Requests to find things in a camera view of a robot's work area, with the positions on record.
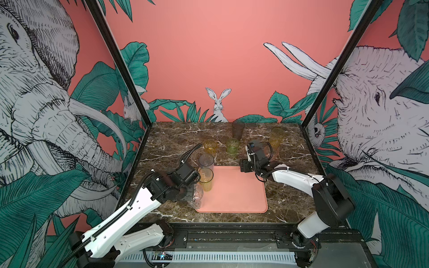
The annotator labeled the tall light green tumbler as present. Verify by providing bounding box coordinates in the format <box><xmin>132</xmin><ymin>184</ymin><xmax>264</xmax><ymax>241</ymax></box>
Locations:
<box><xmin>198</xmin><ymin>167</ymin><xmax>213</xmax><ymax>192</ymax></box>

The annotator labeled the tall yellow tumbler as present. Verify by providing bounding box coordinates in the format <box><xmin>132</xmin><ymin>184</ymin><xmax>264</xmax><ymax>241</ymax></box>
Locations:
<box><xmin>269</xmin><ymin>127</ymin><xmax>285</xmax><ymax>150</ymax></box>

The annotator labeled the pink plastic tray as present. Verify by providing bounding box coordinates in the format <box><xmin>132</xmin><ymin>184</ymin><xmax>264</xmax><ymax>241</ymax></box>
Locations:
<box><xmin>197</xmin><ymin>166</ymin><xmax>268</xmax><ymax>214</ymax></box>

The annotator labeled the tall blue-grey clear tumbler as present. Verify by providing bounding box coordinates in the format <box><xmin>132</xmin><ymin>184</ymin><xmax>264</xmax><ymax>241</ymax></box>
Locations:
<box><xmin>198</xmin><ymin>153</ymin><xmax>215</xmax><ymax>170</ymax></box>

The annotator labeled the tall dark grey tumbler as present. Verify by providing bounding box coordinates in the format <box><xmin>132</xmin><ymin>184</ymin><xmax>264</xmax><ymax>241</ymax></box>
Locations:
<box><xmin>232</xmin><ymin>120</ymin><xmax>245</xmax><ymax>141</ymax></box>

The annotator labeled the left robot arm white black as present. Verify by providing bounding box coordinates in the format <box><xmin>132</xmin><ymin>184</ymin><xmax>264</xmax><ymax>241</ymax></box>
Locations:
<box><xmin>58</xmin><ymin>163</ymin><xmax>201</xmax><ymax>268</ymax></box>

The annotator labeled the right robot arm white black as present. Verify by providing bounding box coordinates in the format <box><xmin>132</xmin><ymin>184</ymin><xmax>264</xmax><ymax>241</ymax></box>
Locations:
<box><xmin>239</xmin><ymin>140</ymin><xmax>356</xmax><ymax>249</ymax></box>

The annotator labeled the short green tumbler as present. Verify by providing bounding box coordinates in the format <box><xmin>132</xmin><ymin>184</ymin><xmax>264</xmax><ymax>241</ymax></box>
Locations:
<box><xmin>226</xmin><ymin>137</ymin><xmax>240</xmax><ymax>156</ymax></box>

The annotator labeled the short yellow tumbler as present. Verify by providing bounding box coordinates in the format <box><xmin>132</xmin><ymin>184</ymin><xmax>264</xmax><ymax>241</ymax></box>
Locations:
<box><xmin>203</xmin><ymin>138</ymin><xmax>219</xmax><ymax>156</ymax></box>

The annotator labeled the white perforated strip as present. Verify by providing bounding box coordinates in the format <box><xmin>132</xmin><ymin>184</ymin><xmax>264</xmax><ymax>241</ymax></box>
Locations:
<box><xmin>122</xmin><ymin>251</ymin><xmax>296</xmax><ymax>265</ymax></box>

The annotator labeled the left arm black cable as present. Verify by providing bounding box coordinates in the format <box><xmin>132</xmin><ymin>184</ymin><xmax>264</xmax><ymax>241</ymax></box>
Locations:
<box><xmin>178</xmin><ymin>143</ymin><xmax>204</xmax><ymax>166</ymax></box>

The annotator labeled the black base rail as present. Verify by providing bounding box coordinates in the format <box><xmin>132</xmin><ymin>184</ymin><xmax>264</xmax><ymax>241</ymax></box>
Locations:
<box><xmin>158</xmin><ymin>223</ymin><xmax>364</xmax><ymax>251</ymax></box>

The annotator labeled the right black frame post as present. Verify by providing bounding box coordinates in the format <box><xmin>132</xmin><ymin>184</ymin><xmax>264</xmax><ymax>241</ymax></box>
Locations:
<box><xmin>301</xmin><ymin>0</ymin><xmax>383</xmax><ymax>128</ymax></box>

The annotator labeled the black frame post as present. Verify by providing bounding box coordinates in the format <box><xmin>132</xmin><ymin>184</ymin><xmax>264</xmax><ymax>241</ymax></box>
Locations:
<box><xmin>85</xmin><ymin>0</ymin><xmax>152</xmax><ymax>128</ymax></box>
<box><xmin>301</xmin><ymin>0</ymin><xmax>383</xmax><ymax>128</ymax></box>

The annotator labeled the left black frame post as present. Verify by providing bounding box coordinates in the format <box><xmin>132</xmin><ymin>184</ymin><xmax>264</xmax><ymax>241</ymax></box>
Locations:
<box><xmin>85</xmin><ymin>0</ymin><xmax>152</xmax><ymax>128</ymax></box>

